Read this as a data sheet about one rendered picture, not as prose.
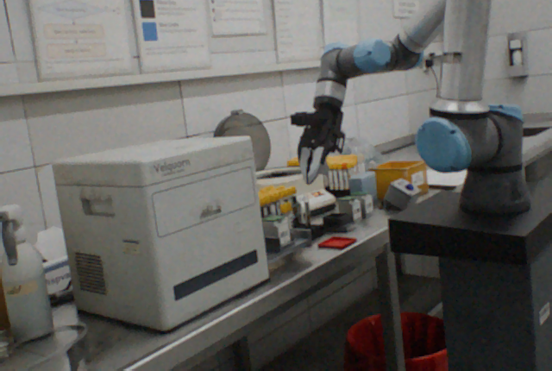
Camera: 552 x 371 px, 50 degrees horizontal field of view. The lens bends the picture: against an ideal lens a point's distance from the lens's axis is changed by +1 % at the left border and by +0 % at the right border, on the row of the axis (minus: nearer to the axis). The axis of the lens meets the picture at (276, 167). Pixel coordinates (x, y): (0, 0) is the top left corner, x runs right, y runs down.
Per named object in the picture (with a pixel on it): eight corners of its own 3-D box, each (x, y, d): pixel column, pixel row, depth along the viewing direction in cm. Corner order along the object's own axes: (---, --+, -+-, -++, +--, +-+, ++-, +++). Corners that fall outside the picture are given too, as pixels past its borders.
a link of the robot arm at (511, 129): (534, 160, 130) (535, 98, 128) (499, 170, 122) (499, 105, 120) (486, 155, 139) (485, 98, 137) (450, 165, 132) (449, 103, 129)
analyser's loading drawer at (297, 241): (253, 276, 118) (250, 251, 117) (229, 272, 122) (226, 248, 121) (311, 247, 134) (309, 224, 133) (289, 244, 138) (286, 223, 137)
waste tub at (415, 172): (409, 201, 176) (406, 168, 175) (370, 199, 185) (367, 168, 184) (429, 191, 186) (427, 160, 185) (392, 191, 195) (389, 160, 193)
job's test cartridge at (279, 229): (280, 250, 126) (277, 222, 125) (263, 248, 129) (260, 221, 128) (291, 245, 129) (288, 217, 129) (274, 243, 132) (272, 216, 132)
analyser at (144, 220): (166, 335, 99) (139, 159, 95) (73, 311, 116) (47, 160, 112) (279, 275, 122) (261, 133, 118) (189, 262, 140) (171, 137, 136)
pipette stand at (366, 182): (369, 212, 169) (366, 178, 167) (347, 211, 172) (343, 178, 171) (382, 204, 177) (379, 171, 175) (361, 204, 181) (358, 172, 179)
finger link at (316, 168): (329, 191, 140) (336, 154, 142) (316, 183, 135) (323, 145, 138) (318, 190, 142) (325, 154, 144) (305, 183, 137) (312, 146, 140)
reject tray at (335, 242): (341, 249, 136) (341, 246, 136) (317, 247, 140) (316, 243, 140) (357, 241, 141) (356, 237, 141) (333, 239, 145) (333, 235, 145)
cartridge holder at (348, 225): (347, 232, 150) (346, 218, 149) (317, 230, 155) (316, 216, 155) (357, 226, 154) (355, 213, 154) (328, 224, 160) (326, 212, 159)
